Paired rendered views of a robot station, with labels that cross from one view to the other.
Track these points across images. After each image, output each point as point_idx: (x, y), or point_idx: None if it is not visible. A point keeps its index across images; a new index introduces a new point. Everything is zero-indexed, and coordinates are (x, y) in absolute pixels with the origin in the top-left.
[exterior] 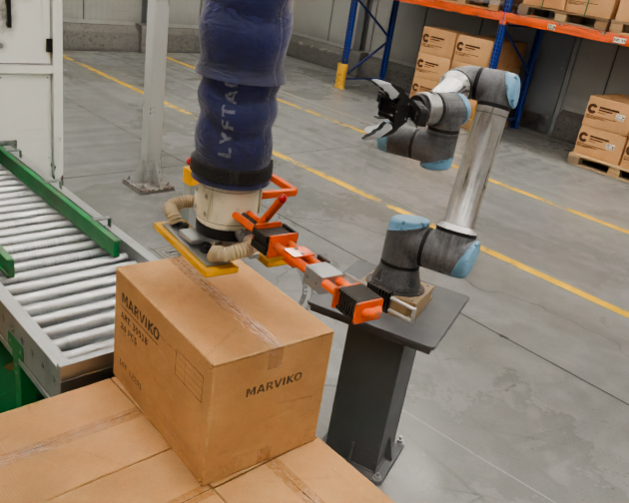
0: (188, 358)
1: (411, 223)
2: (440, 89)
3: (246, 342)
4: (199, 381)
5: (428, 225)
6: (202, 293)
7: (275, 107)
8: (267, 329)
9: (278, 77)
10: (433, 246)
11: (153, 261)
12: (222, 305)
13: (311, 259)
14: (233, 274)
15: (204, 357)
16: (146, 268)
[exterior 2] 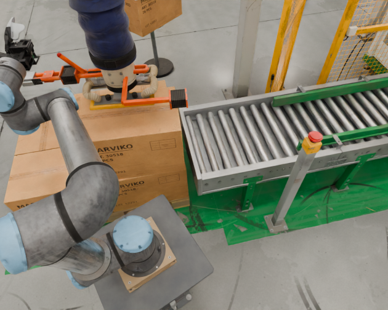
0: None
1: (119, 221)
2: (71, 138)
3: (88, 109)
4: None
5: (113, 240)
6: (135, 107)
7: (80, 21)
8: (92, 119)
9: (69, 0)
10: (98, 237)
11: None
12: (121, 111)
13: (40, 77)
14: (148, 123)
15: None
16: (168, 95)
